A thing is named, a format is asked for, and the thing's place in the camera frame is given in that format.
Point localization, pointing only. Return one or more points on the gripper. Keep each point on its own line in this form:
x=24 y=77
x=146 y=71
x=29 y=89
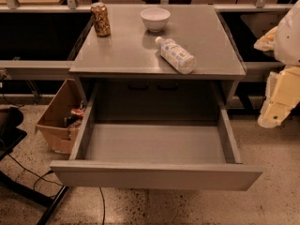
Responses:
x=288 y=38

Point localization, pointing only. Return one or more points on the grey top drawer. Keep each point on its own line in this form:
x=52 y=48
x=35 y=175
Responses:
x=157 y=135

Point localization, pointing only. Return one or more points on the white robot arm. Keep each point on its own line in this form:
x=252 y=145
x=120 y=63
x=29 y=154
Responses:
x=284 y=39

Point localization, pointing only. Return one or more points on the grey drawer cabinet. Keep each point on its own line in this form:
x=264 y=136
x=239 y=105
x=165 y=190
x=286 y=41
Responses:
x=125 y=73

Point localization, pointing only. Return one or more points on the dark chair at right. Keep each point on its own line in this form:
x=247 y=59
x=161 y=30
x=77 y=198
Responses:
x=260 y=23

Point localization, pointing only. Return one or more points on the white plastic bottle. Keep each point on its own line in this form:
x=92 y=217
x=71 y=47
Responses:
x=178 y=57

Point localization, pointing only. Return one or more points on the white ceramic bowl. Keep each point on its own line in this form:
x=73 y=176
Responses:
x=155 y=18

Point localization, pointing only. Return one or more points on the patterned drink can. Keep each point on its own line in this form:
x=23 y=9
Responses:
x=100 y=19

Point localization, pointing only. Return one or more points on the red item in box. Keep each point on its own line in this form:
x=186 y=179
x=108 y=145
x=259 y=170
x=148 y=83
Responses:
x=74 y=119

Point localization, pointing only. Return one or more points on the brown cardboard box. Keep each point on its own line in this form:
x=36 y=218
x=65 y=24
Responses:
x=51 y=124

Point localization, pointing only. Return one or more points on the black chair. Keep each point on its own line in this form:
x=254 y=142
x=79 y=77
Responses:
x=11 y=136

